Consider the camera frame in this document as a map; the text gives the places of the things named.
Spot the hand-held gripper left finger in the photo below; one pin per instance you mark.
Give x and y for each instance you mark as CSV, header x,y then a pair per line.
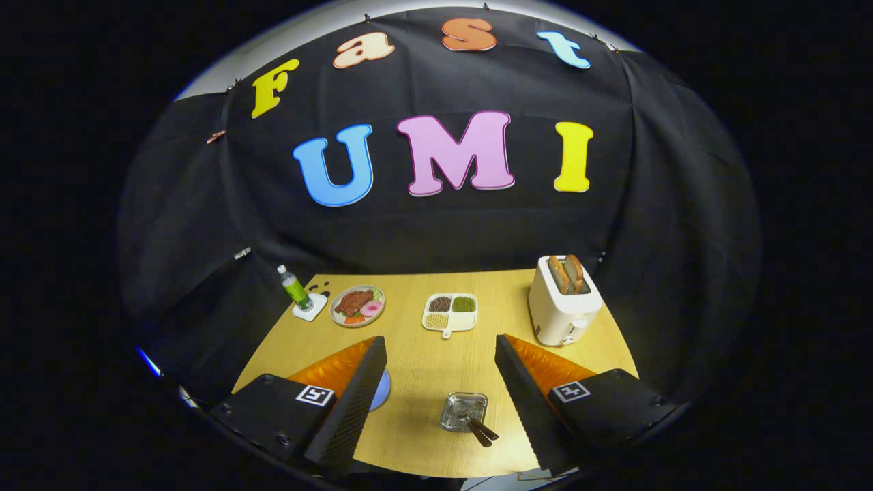
x,y
354,402

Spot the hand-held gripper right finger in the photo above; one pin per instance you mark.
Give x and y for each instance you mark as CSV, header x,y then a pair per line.
x,y
522,402

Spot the blue round plate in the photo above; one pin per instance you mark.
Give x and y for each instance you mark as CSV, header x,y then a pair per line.
x,y
382,392

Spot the metal drain basket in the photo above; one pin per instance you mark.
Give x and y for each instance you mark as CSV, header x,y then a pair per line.
x,y
453,417

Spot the beige plate with food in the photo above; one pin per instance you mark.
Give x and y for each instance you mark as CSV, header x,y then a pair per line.
x,y
372,320

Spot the white toaster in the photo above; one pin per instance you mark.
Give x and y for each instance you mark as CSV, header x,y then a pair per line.
x,y
559,317

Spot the pink ham slice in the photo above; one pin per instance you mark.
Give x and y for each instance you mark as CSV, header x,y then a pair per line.
x,y
370,309

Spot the white square coaster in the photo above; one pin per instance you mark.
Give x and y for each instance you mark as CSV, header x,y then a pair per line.
x,y
310,315

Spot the white divided dish with beans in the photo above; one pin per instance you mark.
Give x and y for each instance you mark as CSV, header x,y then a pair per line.
x,y
464,320

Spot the brown meat piece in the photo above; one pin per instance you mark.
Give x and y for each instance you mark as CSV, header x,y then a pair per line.
x,y
353,301

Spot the green label plastic bottle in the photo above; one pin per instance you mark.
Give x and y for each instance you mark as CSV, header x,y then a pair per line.
x,y
295,290

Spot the brown bread slice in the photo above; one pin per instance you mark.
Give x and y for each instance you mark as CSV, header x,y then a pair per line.
x,y
556,274
575,271

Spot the silver metal clip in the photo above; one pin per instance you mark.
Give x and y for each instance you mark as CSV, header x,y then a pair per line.
x,y
242,253

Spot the wooden clothes peg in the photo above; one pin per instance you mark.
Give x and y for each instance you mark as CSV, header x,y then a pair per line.
x,y
215,136

